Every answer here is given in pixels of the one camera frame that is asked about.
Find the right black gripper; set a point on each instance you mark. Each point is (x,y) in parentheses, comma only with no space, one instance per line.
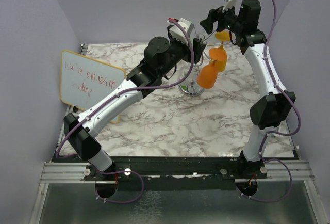
(215,15)

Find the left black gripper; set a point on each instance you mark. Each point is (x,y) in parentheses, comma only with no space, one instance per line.
(187,57)

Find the yellow plastic wine glass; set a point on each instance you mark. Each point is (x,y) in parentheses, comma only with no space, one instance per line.
(221,57)

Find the orange plastic wine glass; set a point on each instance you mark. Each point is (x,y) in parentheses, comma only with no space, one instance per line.
(208,75)

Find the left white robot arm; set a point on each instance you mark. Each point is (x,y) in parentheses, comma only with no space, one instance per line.
(160,56)

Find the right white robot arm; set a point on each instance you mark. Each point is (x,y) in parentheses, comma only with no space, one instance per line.
(275,101)

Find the chrome wine glass rack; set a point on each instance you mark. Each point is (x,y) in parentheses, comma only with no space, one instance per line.
(194,89)

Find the small whiteboard yellow frame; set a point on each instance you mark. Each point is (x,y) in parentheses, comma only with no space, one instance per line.
(85,81)

